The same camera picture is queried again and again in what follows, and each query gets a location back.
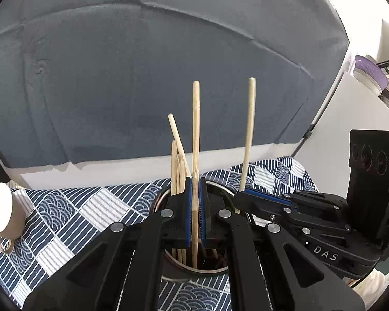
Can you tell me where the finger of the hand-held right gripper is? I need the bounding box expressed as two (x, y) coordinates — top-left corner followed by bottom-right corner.
(246, 208), (355, 238)
(235, 190), (348, 213)

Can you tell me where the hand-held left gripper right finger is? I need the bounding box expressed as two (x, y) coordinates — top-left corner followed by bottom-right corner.
(199, 176), (367, 311)

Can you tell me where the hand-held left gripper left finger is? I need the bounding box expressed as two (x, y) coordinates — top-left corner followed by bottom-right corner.
(23, 176), (193, 311)

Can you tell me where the black utensil holder cup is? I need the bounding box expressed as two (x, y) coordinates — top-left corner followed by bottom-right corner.
(152, 178), (256, 282)

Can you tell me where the bunch of wooden chopsticks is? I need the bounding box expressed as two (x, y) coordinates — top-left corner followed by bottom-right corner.
(168, 113), (192, 263)

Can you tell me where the pale notched chopstick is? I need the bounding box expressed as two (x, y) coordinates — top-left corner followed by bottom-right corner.
(239, 78), (256, 193)

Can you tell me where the long tan chopstick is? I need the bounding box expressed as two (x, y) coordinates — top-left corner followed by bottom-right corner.
(192, 81), (202, 266)

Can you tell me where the person's right forearm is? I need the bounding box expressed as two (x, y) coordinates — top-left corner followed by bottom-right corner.
(352, 269), (389, 302)

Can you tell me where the white cabinet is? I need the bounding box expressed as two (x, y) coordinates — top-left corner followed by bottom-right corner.
(293, 71), (389, 201)

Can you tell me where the blue white patterned tablecloth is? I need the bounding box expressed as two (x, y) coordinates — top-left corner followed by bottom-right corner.
(0, 155), (318, 311)

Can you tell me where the purple lidded bowl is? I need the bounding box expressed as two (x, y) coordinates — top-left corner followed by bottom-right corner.
(353, 55), (389, 95)

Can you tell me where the grey fabric panel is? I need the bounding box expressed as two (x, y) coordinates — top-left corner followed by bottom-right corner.
(0, 0), (351, 169)

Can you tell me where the beige ceramic mug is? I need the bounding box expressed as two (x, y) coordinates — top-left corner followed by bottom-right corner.
(0, 182), (31, 255)

